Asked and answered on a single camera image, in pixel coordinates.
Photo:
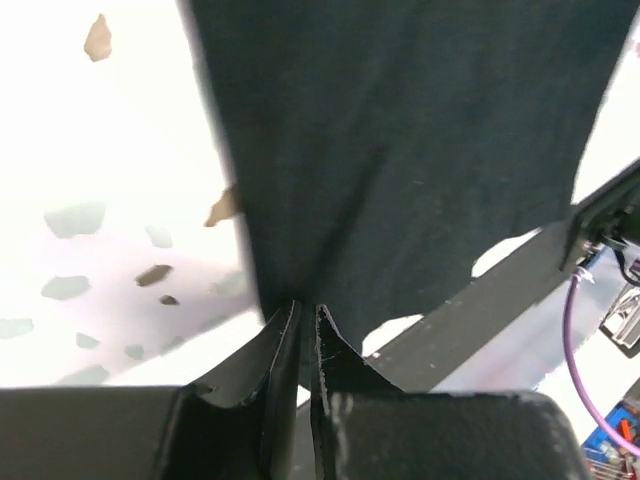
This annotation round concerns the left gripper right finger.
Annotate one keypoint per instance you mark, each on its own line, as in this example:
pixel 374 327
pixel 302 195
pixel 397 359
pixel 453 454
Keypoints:
pixel 366 428

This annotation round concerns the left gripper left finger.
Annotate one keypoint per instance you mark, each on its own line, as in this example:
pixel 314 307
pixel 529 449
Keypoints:
pixel 237 420

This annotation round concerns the black t shirt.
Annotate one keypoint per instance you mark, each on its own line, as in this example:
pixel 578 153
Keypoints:
pixel 381 147

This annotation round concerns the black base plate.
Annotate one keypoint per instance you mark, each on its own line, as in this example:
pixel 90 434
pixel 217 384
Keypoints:
pixel 495 334

